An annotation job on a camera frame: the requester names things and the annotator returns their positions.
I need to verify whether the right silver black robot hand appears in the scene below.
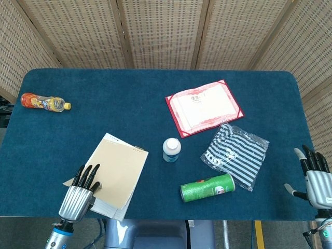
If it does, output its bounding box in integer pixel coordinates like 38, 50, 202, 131
284, 144, 332, 210

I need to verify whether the blue table cloth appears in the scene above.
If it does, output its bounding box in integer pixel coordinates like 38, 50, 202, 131
0, 68, 321, 222

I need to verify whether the small white plastic bottle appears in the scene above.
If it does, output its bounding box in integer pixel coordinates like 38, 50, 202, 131
162, 138, 182, 163

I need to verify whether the dark equipment behind table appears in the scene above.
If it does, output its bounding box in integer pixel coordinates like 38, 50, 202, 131
0, 95, 13, 129

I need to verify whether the white metal pole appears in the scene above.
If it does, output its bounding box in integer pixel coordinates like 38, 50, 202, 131
222, 220, 230, 249

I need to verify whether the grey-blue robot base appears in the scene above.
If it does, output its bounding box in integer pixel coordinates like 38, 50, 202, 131
103, 218, 216, 249

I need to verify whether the green chips can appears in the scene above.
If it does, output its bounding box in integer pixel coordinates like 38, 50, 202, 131
179, 173, 236, 203

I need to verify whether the woven bamboo screen panel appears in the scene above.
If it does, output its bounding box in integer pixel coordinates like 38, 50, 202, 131
17, 0, 134, 70
302, 77, 332, 173
0, 0, 62, 103
115, 0, 211, 70
248, 0, 332, 96
196, 0, 296, 71

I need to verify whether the orange yellow drink bottle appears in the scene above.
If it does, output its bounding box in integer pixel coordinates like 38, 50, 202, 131
20, 92, 72, 113

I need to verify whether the red certificate folder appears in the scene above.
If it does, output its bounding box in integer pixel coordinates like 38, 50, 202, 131
165, 79, 245, 139

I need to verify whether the striped garment in plastic bag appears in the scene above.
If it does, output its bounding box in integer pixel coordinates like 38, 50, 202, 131
201, 121, 270, 192

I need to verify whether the blue floor cable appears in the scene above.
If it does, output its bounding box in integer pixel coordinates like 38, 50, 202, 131
88, 218, 106, 249

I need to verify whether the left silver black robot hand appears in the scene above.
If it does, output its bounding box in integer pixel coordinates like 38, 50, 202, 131
58, 163, 101, 223

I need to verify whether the beige notepad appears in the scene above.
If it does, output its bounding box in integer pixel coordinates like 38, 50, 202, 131
62, 132, 149, 222

